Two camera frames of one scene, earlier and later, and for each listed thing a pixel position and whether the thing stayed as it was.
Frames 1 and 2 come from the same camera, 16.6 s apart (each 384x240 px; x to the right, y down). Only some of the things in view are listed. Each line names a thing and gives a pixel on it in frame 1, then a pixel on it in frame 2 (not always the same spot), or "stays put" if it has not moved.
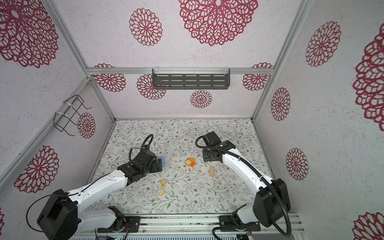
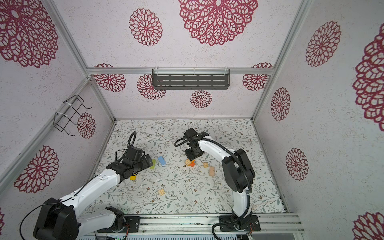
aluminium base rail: [169, 224] stays put
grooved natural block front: [161, 192] stays put
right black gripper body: [206, 156] → [191, 154]
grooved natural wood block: [188, 162] stays put
